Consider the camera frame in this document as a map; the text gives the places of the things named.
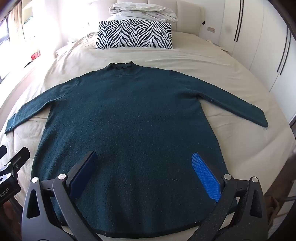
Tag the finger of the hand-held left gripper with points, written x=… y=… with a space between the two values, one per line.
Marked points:
x=19 y=157

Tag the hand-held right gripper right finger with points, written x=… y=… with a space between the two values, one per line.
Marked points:
x=205 y=176

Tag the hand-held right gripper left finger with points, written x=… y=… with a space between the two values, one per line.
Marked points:
x=83 y=172

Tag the dark teal knit sweater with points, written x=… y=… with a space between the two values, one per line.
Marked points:
x=138 y=127

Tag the red box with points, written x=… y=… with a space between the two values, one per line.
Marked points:
x=35 y=56

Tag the bed with beige sheet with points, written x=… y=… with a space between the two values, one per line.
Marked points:
x=185 y=60

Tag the zebra print pillow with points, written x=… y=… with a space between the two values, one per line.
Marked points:
x=134 y=34

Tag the cream padded headboard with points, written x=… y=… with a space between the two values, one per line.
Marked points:
x=189 y=16

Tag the folded white duvet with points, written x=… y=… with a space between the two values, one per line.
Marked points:
x=143 y=11

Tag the wall socket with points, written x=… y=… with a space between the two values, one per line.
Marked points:
x=211 y=29

